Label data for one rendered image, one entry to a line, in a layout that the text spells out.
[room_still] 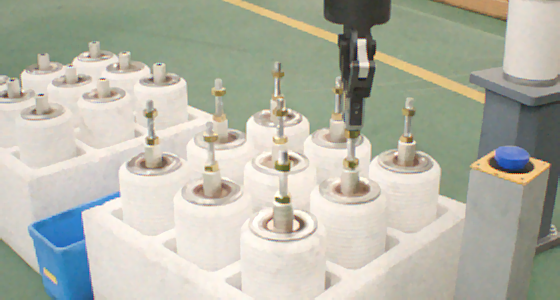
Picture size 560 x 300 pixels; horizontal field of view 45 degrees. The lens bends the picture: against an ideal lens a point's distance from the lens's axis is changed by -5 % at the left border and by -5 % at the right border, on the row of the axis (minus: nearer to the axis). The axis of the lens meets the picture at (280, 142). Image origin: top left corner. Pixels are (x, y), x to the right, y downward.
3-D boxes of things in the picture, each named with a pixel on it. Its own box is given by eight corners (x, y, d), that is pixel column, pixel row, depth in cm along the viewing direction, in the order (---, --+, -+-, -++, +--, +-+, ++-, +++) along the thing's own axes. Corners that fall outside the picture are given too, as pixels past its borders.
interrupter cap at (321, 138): (334, 127, 107) (335, 123, 107) (374, 140, 102) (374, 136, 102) (300, 140, 102) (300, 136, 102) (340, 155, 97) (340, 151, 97)
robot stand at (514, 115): (506, 210, 135) (525, 62, 123) (562, 242, 123) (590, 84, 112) (451, 230, 128) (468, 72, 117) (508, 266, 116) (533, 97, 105)
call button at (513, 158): (503, 158, 81) (505, 142, 80) (533, 167, 79) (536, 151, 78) (487, 168, 79) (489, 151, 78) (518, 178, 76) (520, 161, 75)
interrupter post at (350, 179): (363, 194, 86) (364, 170, 85) (345, 198, 86) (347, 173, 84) (353, 187, 88) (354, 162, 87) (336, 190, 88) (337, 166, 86)
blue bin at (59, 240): (182, 228, 129) (178, 168, 124) (221, 251, 122) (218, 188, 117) (36, 289, 110) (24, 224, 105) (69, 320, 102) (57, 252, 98)
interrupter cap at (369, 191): (392, 199, 85) (392, 194, 85) (337, 212, 82) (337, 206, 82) (361, 175, 92) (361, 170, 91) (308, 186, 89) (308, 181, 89)
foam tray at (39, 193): (116, 148, 164) (110, 74, 157) (223, 205, 138) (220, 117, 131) (-41, 199, 139) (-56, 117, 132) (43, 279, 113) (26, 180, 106)
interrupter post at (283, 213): (274, 221, 80) (274, 194, 79) (295, 223, 80) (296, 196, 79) (270, 231, 78) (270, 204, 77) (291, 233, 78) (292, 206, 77)
